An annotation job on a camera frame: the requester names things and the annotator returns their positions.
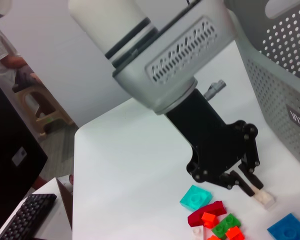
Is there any seated person white shirt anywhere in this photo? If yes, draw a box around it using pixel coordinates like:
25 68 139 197
0 0 45 93

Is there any metal plug on left gripper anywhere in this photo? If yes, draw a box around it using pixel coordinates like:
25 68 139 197
203 79 227 100

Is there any black computer tower case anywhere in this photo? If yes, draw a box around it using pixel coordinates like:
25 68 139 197
0 73 49 236

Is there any white flat toy plate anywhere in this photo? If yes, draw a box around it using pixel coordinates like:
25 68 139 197
191 226 208 240

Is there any small red toy brick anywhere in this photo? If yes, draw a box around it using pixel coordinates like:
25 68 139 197
201 211 218 228
225 225 245 240

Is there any black computer keyboard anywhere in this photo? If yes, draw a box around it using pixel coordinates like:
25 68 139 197
0 193 58 240

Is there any grey perforated plastic storage basket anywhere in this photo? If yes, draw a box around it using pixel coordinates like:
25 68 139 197
224 0 300 183

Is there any teal toy brick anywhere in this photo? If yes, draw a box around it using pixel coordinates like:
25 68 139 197
179 184 213 211

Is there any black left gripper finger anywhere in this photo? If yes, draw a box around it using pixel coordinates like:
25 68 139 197
238 139 265 190
219 170 256 197

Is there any white narrow toy brick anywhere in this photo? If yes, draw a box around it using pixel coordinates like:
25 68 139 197
251 187 276 210

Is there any beige plastic stool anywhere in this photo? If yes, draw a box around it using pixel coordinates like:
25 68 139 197
14 83 75 137

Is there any blue square toy brick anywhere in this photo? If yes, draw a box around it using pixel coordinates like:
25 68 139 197
266 213 300 240

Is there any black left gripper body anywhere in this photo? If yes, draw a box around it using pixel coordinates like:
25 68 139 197
164 88 258 185

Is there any dark red curved toy brick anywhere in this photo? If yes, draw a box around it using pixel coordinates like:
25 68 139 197
187 200 227 227

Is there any green toy brick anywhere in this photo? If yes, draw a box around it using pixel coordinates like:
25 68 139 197
211 213 242 238

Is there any white side desk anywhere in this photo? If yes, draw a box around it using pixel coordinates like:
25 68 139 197
0 176 73 240

